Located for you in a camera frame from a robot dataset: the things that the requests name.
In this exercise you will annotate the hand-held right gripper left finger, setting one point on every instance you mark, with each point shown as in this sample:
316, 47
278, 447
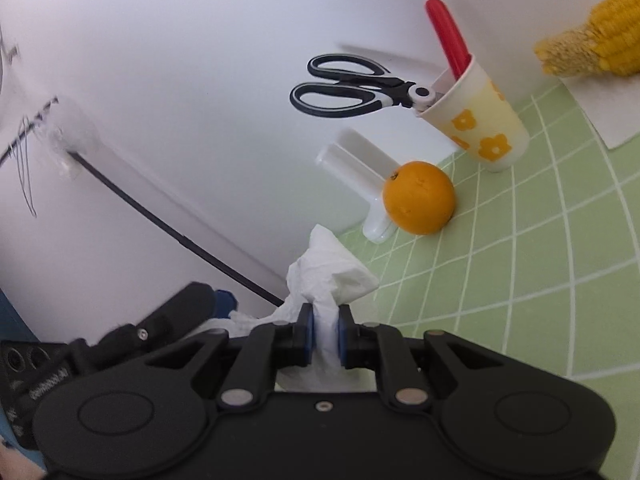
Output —
307, 335

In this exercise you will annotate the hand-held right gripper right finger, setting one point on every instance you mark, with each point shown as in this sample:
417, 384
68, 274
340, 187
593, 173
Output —
342, 335

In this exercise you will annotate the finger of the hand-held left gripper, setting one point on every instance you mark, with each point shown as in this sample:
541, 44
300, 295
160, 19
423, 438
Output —
225, 305
165, 317

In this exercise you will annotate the white paper tissue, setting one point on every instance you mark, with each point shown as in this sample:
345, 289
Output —
325, 270

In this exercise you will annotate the blue board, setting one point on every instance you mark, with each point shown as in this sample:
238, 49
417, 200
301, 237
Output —
12, 320

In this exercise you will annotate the orange fruit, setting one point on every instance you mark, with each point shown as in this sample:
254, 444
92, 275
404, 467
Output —
419, 199

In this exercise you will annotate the white plastic stand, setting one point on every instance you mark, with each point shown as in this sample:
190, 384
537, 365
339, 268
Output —
355, 160

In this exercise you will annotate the green checked tablecloth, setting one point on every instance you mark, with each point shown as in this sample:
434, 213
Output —
525, 260

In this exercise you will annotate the black and white scissors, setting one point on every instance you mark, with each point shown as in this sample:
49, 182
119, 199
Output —
345, 91

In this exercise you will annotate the flower print paper cup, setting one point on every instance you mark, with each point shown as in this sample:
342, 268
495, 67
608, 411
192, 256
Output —
480, 120

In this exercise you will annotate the white paper napkin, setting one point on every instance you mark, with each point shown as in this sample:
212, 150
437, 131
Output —
612, 115

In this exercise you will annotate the corn cob on wooden stick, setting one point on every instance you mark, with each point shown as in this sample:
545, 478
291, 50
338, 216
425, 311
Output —
600, 40

